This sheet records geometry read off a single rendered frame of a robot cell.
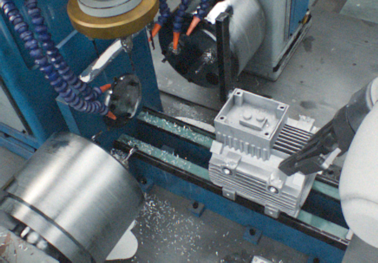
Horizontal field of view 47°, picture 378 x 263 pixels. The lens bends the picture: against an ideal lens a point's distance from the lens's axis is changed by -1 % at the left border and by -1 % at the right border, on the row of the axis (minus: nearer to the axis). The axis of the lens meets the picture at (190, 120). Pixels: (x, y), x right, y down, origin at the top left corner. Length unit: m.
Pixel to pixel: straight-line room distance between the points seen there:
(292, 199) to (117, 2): 0.50
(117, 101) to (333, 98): 0.67
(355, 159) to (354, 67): 1.07
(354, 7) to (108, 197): 2.63
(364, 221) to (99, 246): 0.53
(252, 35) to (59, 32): 0.49
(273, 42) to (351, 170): 0.91
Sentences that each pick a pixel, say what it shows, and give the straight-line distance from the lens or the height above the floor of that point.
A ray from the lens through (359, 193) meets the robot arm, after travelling 0.45.
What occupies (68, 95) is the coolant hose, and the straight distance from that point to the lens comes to 0.78.
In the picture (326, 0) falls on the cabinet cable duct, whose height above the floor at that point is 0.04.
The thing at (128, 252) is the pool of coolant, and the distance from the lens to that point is 1.13.
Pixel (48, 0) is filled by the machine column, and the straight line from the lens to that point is 1.05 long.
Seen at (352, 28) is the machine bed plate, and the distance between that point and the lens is 1.70.
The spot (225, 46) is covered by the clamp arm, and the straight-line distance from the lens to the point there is 0.99.
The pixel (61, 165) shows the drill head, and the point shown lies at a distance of 0.85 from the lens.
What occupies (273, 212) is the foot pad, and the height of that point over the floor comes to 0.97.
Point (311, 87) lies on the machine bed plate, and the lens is 1.44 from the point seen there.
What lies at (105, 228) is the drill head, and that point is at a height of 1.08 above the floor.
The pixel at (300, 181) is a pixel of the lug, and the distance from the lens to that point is 0.87.
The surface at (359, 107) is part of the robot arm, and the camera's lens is 0.65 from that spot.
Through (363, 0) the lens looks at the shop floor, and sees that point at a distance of 3.32.
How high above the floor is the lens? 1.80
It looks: 48 degrees down
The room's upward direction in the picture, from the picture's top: 8 degrees counter-clockwise
